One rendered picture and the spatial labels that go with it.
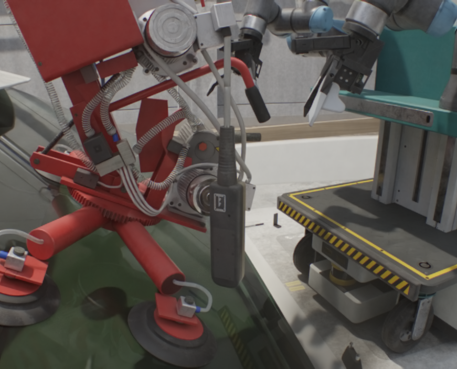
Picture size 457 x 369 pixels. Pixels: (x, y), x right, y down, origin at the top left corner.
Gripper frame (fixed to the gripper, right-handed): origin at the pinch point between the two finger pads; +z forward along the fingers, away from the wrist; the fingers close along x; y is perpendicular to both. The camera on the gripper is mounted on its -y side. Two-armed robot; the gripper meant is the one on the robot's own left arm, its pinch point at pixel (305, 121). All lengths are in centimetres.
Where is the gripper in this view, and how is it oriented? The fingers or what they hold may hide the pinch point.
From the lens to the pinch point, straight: 82.1
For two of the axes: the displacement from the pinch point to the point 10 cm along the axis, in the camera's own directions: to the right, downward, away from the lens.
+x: 1.2, -2.7, 9.5
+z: -4.2, 8.6, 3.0
